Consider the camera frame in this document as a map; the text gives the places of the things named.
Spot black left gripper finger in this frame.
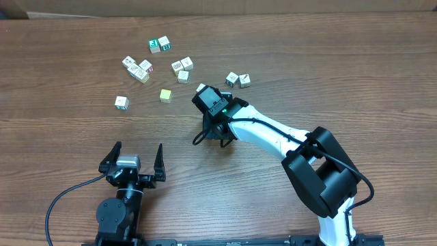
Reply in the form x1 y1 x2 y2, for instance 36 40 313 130
98 141 122 173
154 143 166 182

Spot wooden block red 3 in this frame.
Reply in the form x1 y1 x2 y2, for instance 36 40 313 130
196 83 206 92

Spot wooden block blue X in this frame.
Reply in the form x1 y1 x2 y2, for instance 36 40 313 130
239 74 251 88

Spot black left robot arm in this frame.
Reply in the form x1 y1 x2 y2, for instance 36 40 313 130
94 141 166 246

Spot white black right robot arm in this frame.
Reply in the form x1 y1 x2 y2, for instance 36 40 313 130
192 85 362 245

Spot wooden block green J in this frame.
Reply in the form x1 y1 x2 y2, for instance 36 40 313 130
114 96 129 110

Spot wooden block elephant drawing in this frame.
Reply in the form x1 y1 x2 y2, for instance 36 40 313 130
178 70 190 84

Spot yellow-top wooden block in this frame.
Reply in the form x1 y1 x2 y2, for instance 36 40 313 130
160 89 172 103

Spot wooden block yellow red drawing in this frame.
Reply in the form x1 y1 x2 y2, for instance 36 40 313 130
171 61 184 76

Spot wooden block blue T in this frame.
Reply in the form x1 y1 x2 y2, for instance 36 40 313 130
127 64 140 77

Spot wooden block red U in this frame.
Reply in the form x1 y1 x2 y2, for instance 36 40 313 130
139 59 154 73

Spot wooden block green R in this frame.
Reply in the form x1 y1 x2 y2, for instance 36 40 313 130
158 36 171 51

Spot wooden block far left cluster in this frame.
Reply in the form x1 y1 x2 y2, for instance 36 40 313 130
122 55 136 68

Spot green-top wooden block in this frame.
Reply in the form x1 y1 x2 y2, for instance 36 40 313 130
148 39 160 53

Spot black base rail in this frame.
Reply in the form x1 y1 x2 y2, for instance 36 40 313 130
81 234 386 246

